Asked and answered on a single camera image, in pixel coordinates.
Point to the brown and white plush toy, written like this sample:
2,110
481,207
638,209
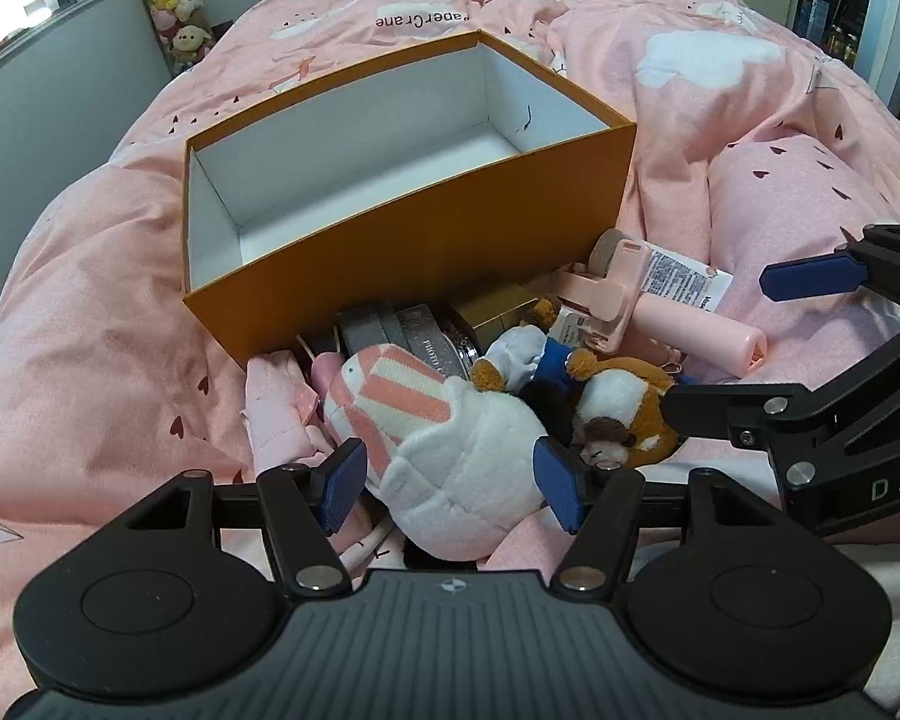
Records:
630,405

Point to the gold box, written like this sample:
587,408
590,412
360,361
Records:
495,311

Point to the pink cloth pouch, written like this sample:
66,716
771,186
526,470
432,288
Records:
277,405

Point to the dark display cabinet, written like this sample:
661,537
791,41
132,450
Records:
832,7

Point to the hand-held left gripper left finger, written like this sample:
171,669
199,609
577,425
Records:
341,484

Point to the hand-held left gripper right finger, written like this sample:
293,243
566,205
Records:
559,484

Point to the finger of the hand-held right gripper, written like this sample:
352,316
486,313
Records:
720,401
810,276

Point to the pink printed blanket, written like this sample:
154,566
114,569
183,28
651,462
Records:
82,277

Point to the orange cardboard box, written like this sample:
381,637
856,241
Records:
420,255

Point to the dark grey box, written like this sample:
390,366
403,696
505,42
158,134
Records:
367,330

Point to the white pink-striped plush toy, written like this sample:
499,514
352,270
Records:
450,465

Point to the white tube with blue print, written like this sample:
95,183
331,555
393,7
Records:
682,277

